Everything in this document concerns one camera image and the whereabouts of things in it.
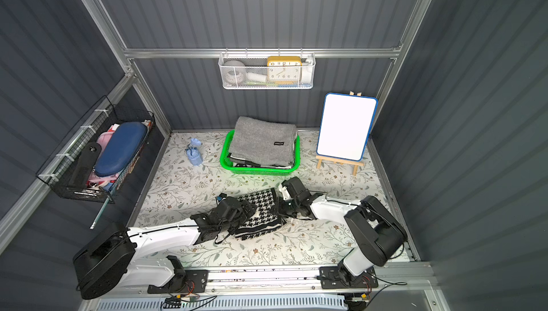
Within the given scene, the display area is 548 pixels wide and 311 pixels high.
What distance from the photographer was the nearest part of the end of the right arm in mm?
670

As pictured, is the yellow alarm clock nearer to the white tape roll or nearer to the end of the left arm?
the white tape roll

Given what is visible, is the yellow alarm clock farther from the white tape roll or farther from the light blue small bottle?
the light blue small bottle

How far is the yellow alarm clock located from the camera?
2.90ft

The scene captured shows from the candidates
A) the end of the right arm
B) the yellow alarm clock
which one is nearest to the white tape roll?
the yellow alarm clock

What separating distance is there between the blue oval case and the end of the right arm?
515mm

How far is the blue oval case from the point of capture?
0.63m

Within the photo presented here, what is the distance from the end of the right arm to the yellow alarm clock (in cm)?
44
